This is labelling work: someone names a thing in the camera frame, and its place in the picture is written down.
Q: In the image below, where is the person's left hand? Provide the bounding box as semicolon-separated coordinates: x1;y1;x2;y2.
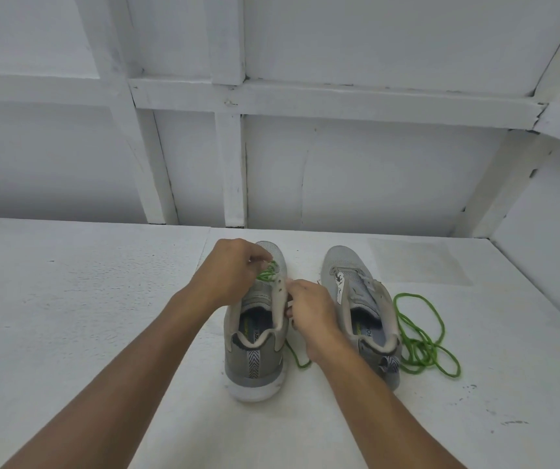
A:
188;237;274;308

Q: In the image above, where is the person's left forearm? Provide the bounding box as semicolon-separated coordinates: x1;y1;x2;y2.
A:
1;286;212;469

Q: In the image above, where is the green shoelace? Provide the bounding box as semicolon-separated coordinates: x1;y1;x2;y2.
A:
255;260;313;370
393;292;462;379

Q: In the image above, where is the person's right hand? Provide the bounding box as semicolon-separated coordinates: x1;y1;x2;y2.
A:
284;278;345;365

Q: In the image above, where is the grey mesh sneaker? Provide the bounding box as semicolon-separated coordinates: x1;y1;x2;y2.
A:
223;240;291;403
321;245;403;392

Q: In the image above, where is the person's right forearm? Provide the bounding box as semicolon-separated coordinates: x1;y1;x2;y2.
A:
308;339;467;469

